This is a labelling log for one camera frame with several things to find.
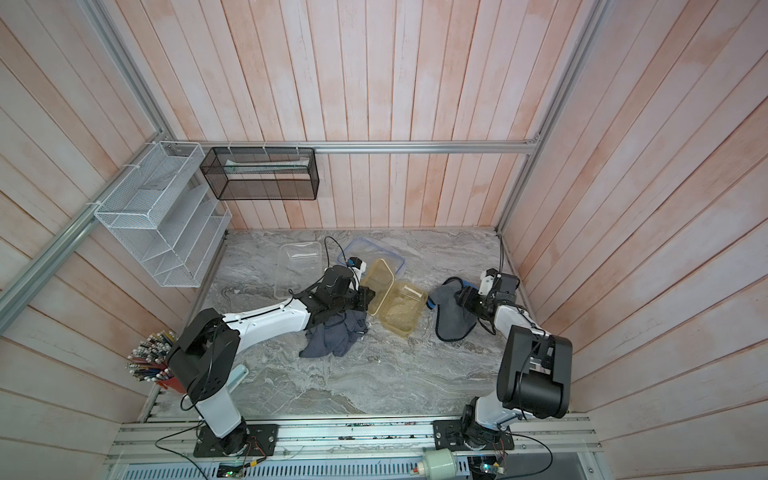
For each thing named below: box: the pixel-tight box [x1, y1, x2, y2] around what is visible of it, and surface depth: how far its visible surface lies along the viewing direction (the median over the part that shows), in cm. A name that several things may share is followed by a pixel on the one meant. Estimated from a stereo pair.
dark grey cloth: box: [299, 311, 368, 358], surface depth 89 cm
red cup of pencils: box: [126, 329, 186, 393], surface depth 71 cm
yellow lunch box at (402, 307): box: [374, 280, 429, 337], surface depth 99 cm
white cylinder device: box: [418, 448, 456, 480], surface depth 65 cm
